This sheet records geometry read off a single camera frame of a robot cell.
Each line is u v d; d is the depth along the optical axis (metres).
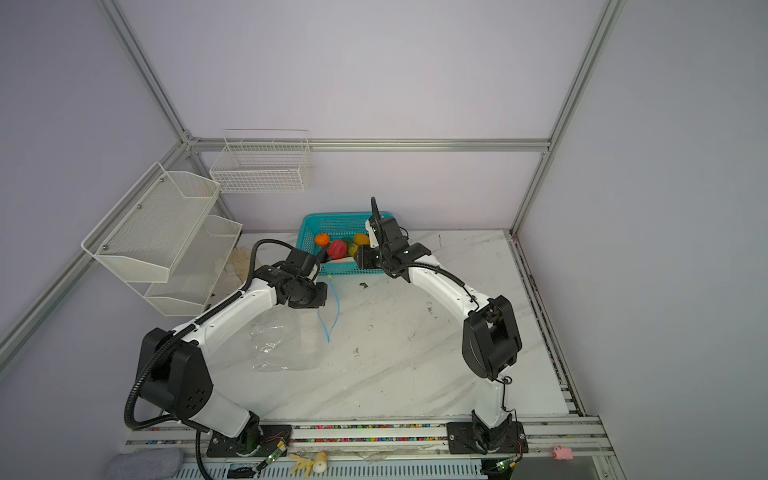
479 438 0.65
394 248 0.67
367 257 0.76
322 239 1.14
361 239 1.09
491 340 0.48
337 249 1.07
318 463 0.69
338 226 1.15
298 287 0.66
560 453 0.70
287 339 0.92
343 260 1.07
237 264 1.09
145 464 0.68
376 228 0.66
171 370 0.43
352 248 1.08
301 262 0.69
